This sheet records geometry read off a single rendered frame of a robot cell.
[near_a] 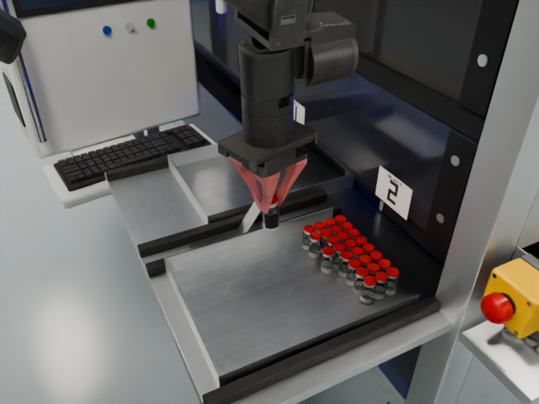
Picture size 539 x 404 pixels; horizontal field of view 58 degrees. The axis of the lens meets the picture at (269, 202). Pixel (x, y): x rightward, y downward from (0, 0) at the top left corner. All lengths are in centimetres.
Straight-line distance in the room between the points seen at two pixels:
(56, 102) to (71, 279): 104
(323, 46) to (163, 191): 65
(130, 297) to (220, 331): 135
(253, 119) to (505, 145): 31
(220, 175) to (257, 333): 46
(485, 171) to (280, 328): 38
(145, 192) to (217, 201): 16
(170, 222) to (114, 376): 98
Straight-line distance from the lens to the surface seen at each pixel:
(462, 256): 77
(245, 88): 52
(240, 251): 91
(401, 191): 83
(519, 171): 67
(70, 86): 141
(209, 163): 118
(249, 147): 54
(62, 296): 221
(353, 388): 127
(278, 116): 52
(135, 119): 150
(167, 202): 106
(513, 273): 73
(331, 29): 54
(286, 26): 48
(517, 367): 83
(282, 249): 92
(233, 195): 106
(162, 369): 186
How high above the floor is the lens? 149
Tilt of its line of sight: 36 degrees down
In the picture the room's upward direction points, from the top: straight up
